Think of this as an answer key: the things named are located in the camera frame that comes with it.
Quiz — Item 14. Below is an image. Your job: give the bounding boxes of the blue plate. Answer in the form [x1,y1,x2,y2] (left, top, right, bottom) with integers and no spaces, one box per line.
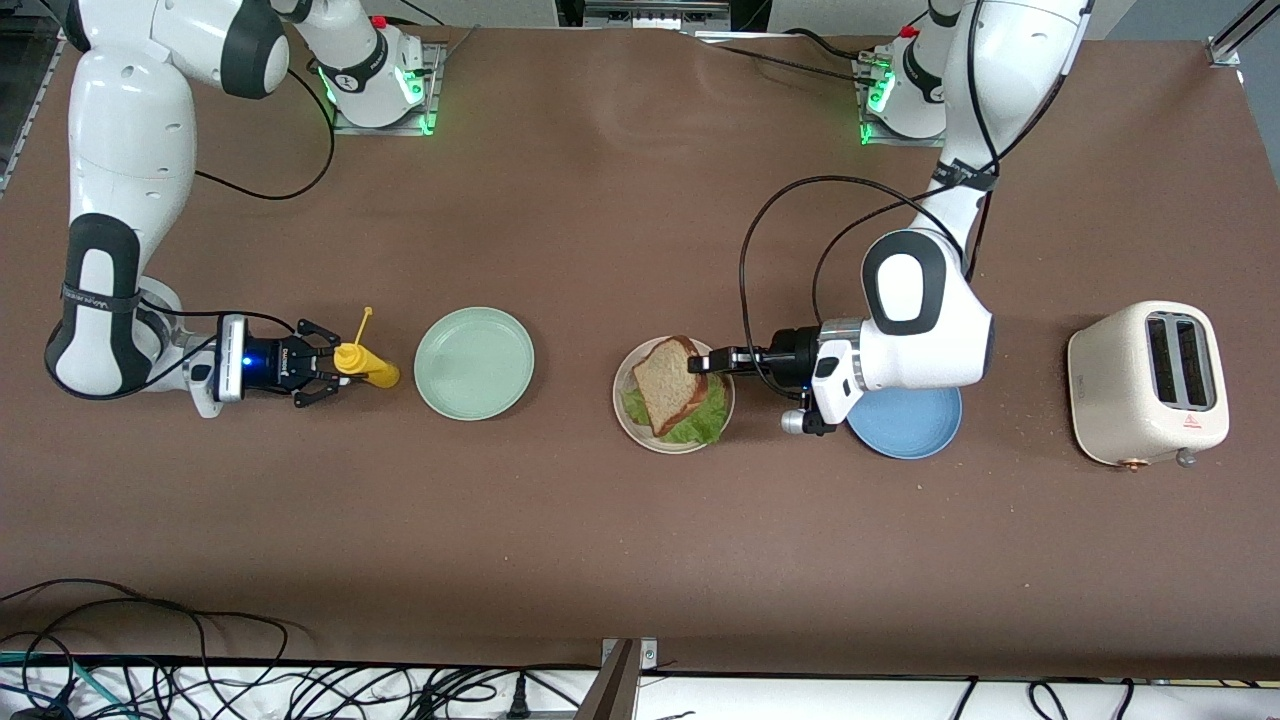
[845,386,964,461]

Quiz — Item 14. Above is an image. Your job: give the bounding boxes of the white toaster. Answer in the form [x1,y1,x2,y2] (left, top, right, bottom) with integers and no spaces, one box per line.
[1066,300,1231,471]

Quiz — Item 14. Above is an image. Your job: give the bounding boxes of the grey metal rail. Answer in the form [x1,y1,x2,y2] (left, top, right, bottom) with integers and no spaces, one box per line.
[583,0,733,26]

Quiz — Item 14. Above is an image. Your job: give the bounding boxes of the yellow mustard squeeze bottle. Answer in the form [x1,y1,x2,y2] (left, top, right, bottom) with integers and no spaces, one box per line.
[333,306,401,389]

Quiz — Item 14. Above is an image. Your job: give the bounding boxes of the aluminium frame profile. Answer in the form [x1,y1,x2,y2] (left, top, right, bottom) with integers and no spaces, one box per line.
[0,20,76,196]
[1205,0,1280,69]

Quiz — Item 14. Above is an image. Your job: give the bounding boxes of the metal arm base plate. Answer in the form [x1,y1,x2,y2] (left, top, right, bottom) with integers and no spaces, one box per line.
[853,55,951,149]
[332,42,446,137]

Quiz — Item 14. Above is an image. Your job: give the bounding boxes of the mint green plate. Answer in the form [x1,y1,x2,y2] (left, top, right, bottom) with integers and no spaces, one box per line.
[412,306,535,422]

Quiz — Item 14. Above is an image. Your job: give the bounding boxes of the beige plate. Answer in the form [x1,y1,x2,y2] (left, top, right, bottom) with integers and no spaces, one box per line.
[612,336,736,455]

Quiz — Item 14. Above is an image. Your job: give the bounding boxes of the black base cable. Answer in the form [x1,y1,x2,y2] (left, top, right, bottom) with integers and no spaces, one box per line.
[690,28,881,86]

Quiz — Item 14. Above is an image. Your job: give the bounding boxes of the teal cable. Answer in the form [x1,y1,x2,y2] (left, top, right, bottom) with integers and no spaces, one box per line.
[0,650,136,719]

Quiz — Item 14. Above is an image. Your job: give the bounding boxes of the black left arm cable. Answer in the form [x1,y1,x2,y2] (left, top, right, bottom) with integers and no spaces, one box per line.
[738,0,1091,391]

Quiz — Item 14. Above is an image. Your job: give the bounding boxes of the green lettuce leaf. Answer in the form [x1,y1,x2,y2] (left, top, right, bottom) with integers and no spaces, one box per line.
[620,375,729,447]

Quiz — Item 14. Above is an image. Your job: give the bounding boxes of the brown bread slice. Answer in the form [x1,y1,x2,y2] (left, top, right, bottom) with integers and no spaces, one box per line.
[632,336,711,438]

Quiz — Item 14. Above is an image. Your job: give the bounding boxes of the grey metal bar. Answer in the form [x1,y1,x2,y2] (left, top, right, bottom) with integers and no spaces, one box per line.
[572,640,643,720]

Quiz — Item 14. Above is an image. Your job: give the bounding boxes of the small aluminium bracket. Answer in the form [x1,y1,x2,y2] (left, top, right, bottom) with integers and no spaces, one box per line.
[600,637,659,673]

